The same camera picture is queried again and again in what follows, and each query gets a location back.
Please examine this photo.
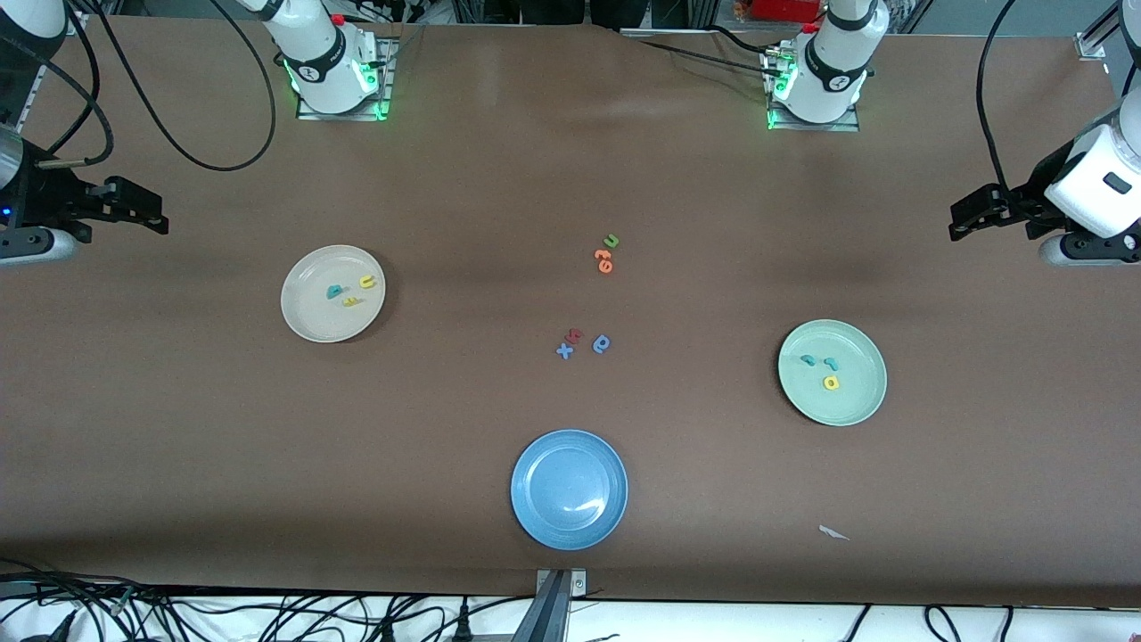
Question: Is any beige brown plate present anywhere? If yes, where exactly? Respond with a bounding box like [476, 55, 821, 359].
[280, 244, 387, 344]

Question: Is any light green plate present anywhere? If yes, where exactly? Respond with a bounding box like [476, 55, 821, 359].
[777, 319, 889, 427]

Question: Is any red box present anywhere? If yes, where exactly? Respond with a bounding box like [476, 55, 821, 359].
[749, 0, 825, 23]

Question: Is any blue plate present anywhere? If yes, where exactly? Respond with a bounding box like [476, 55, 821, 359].
[510, 429, 629, 551]

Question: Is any dark aluminium profile beam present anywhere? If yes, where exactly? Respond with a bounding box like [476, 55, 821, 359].
[511, 571, 573, 642]

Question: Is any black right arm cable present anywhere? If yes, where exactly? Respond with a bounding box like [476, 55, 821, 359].
[22, 0, 277, 173]

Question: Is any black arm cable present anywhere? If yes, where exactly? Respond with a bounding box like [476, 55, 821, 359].
[22, 0, 277, 173]
[976, 0, 1022, 193]

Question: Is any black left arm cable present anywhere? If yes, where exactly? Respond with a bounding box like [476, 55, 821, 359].
[976, 0, 1022, 193]

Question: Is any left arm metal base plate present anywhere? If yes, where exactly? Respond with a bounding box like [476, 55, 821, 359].
[762, 45, 862, 133]

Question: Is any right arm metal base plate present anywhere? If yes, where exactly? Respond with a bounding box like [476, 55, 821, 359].
[297, 36, 394, 122]

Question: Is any black cable on table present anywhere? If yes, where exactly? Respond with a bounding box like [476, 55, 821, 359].
[635, 37, 781, 79]

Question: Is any black floor cable tangle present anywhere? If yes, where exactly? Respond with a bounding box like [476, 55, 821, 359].
[0, 557, 536, 642]

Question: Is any silver corner bracket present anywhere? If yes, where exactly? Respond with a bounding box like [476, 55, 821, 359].
[535, 568, 588, 600]

